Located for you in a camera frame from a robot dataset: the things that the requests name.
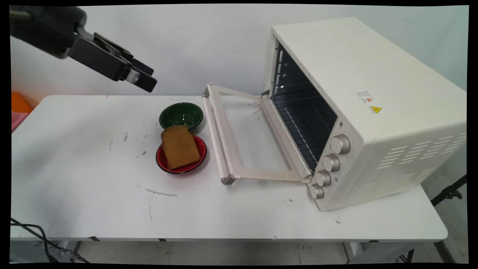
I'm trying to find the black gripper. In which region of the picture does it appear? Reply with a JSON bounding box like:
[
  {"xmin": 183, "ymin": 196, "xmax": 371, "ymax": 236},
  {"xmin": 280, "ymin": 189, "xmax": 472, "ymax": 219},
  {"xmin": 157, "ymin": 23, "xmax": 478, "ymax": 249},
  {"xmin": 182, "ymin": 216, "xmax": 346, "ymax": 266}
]
[{"xmin": 10, "ymin": 6, "xmax": 158, "ymax": 93}]

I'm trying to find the green bowl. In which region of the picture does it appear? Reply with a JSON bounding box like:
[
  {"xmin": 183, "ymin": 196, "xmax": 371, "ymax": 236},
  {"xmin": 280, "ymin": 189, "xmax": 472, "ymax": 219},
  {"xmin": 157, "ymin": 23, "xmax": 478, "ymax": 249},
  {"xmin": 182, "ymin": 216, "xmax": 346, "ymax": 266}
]
[{"xmin": 159, "ymin": 102, "xmax": 204, "ymax": 131}]

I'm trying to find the brown bread slice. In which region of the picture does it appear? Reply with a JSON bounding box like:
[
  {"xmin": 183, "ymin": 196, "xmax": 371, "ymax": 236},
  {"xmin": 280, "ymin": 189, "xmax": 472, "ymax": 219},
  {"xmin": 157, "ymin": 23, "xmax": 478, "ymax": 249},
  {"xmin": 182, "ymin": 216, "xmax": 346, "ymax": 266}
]
[{"xmin": 161, "ymin": 125, "xmax": 202, "ymax": 170}]

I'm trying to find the red bowl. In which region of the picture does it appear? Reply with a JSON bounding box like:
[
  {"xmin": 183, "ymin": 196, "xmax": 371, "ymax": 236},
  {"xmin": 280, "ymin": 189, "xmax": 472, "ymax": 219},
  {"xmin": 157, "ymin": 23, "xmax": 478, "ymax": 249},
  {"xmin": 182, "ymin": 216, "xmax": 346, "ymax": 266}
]
[{"xmin": 156, "ymin": 134, "xmax": 207, "ymax": 174}]

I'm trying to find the glass oven door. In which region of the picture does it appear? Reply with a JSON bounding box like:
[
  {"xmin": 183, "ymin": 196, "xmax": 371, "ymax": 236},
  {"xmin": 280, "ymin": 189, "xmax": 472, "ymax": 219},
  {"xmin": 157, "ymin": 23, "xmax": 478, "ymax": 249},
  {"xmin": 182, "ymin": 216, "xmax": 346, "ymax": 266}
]
[{"xmin": 202, "ymin": 84, "xmax": 313, "ymax": 185}]

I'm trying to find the orange box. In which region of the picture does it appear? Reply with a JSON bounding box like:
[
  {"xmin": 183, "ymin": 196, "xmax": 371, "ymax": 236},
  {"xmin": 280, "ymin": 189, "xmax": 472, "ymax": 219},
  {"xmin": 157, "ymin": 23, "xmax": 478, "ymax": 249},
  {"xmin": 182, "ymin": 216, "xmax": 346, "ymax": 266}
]
[{"xmin": 11, "ymin": 92, "xmax": 33, "ymax": 114}]

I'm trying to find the pink box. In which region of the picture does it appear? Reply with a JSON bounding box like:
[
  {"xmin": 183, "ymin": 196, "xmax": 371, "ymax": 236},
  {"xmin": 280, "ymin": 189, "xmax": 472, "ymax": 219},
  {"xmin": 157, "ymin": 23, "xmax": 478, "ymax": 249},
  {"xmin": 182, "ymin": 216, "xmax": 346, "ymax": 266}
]
[{"xmin": 11, "ymin": 111, "xmax": 29, "ymax": 133}]

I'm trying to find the black oven rack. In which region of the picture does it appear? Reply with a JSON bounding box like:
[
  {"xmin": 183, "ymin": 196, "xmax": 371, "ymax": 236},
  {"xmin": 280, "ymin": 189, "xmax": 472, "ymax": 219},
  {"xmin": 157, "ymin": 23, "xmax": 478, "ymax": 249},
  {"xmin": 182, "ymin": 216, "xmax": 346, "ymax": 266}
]
[{"xmin": 271, "ymin": 93, "xmax": 329, "ymax": 168}]

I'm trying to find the white toaster oven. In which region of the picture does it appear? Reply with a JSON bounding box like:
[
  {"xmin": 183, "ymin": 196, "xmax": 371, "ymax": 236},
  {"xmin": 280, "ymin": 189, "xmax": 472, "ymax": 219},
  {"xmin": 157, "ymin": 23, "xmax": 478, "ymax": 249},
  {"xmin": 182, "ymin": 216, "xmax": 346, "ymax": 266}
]
[{"xmin": 264, "ymin": 17, "xmax": 467, "ymax": 212}]

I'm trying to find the black tripod leg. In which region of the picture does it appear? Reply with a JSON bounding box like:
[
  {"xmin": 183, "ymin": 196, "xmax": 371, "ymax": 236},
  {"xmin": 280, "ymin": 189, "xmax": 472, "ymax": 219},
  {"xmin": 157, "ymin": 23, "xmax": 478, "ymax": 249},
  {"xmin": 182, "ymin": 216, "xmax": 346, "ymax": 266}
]
[{"xmin": 430, "ymin": 174, "xmax": 467, "ymax": 207}]

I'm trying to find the black cable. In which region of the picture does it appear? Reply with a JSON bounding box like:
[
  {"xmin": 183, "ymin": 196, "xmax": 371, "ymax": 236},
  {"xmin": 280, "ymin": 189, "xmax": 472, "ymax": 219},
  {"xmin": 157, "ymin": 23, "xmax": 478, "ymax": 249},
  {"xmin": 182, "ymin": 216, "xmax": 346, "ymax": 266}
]
[{"xmin": 10, "ymin": 217, "xmax": 90, "ymax": 263}]

